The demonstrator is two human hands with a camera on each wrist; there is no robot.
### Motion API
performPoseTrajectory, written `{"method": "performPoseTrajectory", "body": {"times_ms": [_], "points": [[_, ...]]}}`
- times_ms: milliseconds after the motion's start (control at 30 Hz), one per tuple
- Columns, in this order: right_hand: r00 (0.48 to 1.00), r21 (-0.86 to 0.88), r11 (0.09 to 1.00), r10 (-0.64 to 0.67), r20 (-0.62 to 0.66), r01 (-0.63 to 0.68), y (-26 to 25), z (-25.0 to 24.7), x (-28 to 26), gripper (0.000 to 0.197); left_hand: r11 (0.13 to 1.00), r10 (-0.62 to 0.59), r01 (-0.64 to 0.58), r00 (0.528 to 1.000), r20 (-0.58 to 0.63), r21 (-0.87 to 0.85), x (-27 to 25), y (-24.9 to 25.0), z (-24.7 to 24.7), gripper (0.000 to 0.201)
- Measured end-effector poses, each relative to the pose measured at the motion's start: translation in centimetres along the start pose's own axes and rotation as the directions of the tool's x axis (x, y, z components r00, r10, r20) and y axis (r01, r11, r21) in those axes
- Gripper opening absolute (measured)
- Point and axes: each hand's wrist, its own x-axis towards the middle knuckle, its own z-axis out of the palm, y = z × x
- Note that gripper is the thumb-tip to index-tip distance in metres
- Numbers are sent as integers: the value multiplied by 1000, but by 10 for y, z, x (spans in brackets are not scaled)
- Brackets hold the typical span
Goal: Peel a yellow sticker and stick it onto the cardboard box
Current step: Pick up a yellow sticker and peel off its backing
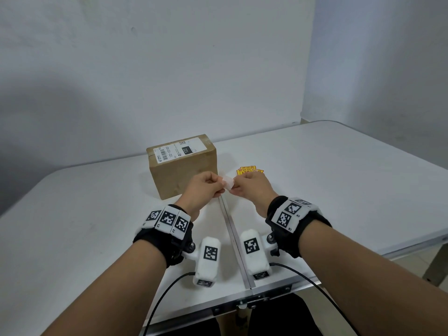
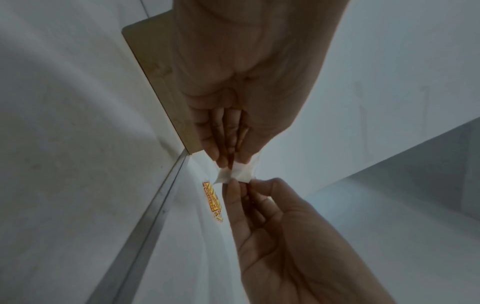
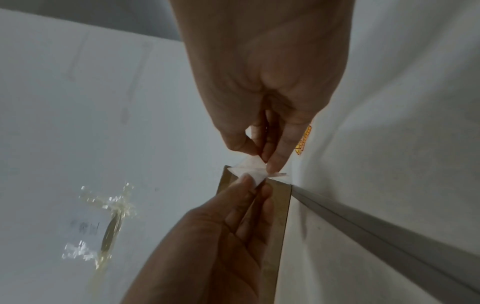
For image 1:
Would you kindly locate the metal table leg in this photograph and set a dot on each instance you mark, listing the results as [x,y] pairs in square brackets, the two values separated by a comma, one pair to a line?
[437,262]

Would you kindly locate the brown cardboard box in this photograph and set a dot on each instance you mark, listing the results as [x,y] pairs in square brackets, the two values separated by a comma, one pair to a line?
[182,167]

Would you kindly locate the person's left hand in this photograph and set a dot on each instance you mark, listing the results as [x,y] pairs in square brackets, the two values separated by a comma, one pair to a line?
[203,188]

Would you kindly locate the person's black trousers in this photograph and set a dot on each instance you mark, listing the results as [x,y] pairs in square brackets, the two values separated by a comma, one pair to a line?
[280,318]

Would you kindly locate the person's right hand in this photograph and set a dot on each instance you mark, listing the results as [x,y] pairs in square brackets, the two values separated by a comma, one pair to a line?
[255,188]

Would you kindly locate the person's left forearm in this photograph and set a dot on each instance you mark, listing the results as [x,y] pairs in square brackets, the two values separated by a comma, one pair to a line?
[115,293]

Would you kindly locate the yellow sticker with red print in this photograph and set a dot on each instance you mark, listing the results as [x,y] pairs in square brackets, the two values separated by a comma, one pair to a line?
[228,181]

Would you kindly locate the black wristband with marker tags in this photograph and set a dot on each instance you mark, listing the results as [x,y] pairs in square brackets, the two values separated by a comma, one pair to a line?
[290,213]
[168,218]

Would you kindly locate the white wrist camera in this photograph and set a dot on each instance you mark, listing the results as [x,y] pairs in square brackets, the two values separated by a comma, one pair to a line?
[208,265]
[255,262]

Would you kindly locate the pile of yellow stickers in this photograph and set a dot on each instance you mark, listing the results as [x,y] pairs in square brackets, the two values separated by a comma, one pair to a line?
[246,169]

